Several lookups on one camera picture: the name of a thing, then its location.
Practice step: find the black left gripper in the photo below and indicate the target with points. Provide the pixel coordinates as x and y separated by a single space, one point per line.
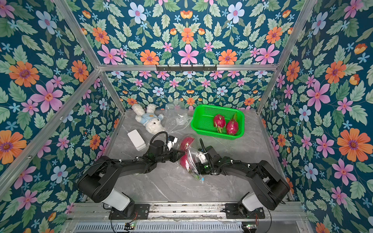
174 153

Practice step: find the clear zip-top bag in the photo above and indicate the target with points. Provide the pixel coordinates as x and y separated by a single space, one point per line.
192 153
177 116

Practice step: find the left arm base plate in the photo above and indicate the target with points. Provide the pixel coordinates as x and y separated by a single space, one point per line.
132 211

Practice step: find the pink dragon fruit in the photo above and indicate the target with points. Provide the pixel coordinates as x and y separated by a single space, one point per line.
185 163
232 127
219 123
186 143

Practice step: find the white plush bear toy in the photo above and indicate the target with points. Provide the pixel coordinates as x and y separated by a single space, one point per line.
148 118

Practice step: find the black hook rail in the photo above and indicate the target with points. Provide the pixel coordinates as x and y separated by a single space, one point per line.
182 68

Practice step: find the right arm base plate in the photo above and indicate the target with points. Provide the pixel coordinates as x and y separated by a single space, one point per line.
238 211

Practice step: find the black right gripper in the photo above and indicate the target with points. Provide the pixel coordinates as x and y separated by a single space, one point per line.
206 156

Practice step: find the white rectangular box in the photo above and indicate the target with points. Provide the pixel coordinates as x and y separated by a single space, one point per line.
137 140

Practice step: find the green plastic basket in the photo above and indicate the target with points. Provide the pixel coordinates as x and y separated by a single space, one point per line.
202 122

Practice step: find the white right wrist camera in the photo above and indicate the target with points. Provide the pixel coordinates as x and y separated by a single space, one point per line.
202 157

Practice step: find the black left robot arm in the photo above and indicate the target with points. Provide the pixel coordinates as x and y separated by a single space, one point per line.
98 182

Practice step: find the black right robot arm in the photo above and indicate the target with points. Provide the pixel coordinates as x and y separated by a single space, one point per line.
269 188

